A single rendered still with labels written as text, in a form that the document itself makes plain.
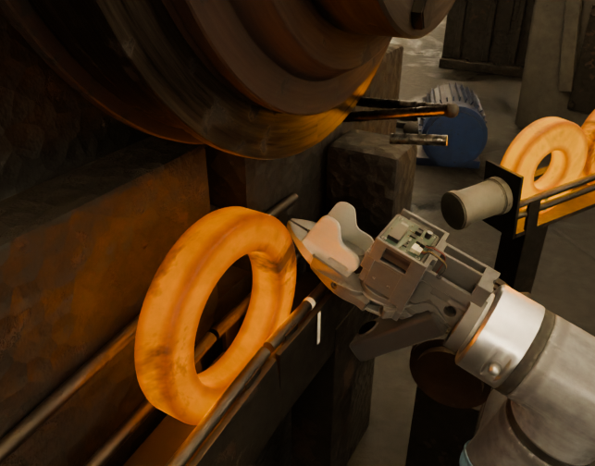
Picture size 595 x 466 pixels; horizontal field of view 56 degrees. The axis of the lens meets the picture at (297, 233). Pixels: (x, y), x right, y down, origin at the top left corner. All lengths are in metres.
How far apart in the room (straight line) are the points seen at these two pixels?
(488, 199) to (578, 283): 1.21
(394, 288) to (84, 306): 0.27
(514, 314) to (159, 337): 0.31
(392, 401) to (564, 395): 0.95
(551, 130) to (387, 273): 0.45
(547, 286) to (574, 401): 1.46
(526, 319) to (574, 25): 2.67
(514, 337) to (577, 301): 1.43
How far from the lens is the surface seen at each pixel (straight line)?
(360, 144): 0.71
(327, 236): 0.55
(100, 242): 0.44
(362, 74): 0.49
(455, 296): 0.54
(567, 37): 3.15
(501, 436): 0.61
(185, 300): 0.40
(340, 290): 0.55
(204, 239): 0.42
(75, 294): 0.44
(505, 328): 0.53
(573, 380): 0.54
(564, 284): 2.02
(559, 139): 0.93
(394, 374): 1.53
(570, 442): 0.57
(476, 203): 0.85
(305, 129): 0.45
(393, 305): 0.55
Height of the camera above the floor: 1.05
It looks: 30 degrees down
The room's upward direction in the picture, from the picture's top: straight up
